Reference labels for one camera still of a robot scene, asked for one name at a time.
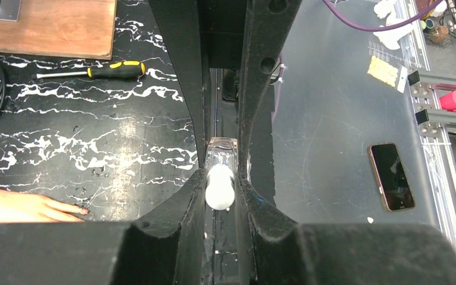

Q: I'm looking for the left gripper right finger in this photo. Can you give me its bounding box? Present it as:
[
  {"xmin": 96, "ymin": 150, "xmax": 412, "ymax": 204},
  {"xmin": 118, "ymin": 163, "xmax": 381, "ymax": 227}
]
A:
[{"xmin": 235, "ymin": 175, "xmax": 456, "ymax": 284}]

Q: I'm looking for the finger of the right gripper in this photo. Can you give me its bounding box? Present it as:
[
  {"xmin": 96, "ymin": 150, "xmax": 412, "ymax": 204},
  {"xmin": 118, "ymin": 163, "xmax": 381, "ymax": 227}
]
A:
[
  {"xmin": 148, "ymin": 0, "xmax": 207, "ymax": 168},
  {"xmin": 238, "ymin": 1, "xmax": 302, "ymax": 173}
]

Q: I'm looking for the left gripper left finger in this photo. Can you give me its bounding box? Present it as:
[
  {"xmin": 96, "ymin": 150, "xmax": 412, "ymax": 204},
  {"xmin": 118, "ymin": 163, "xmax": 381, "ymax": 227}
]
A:
[{"xmin": 0, "ymin": 169, "xmax": 207, "ymax": 284}]

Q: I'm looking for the clear nail polish bottle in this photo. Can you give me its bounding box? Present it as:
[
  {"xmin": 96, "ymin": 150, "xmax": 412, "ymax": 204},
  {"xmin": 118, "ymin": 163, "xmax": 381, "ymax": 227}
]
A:
[{"xmin": 205, "ymin": 137, "xmax": 238, "ymax": 211}]

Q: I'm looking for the yellow black screwdriver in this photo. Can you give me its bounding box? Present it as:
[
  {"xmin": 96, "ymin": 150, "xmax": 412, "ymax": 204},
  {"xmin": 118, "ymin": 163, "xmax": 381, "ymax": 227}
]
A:
[{"xmin": 31, "ymin": 61, "xmax": 146, "ymax": 79}]

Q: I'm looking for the wooden board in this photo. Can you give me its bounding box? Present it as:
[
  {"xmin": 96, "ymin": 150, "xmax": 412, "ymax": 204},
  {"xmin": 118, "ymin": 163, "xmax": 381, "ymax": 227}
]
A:
[{"xmin": 0, "ymin": 1, "xmax": 116, "ymax": 59}]

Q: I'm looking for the yellow item packet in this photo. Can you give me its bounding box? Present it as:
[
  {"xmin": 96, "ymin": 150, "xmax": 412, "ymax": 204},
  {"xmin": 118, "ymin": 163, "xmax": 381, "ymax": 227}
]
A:
[{"xmin": 367, "ymin": 56, "xmax": 409, "ymax": 93}]

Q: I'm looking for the black smartphone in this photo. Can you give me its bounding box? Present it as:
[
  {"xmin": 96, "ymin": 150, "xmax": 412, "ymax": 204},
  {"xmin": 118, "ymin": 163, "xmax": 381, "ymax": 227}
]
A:
[{"xmin": 368, "ymin": 143, "xmax": 415, "ymax": 212}]

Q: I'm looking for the mannequin hand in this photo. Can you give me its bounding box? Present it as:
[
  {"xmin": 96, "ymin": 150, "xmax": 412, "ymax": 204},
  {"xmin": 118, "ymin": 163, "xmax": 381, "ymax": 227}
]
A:
[{"xmin": 0, "ymin": 189, "xmax": 89, "ymax": 224}]

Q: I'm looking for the aluminium frame rail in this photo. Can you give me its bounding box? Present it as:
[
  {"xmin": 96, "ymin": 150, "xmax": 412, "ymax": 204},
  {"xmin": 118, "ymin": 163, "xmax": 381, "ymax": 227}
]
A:
[{"xmin": 407, "ymin": 21, "xmax": 456, "ymax": 249}]

